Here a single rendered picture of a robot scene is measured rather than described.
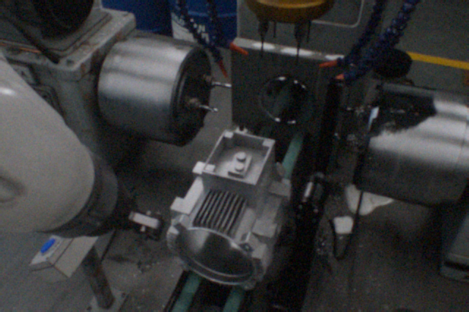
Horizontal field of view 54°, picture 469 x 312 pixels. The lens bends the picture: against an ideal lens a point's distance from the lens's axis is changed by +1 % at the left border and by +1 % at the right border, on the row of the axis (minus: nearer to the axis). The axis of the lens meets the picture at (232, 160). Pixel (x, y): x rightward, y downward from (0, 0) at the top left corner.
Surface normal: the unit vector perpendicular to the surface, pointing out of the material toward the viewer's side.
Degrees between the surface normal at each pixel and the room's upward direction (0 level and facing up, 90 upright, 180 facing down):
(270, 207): 0
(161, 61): 17
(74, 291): 0
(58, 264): 52
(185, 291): 0
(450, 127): 28
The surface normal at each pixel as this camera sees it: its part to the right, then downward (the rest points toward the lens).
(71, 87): -0.34, 0.65
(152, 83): -0.25, -0.07
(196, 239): 0.75, -0.23
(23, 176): 0.82, 0.40
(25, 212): 0.54, 0.73
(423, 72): -0.01, -0.72
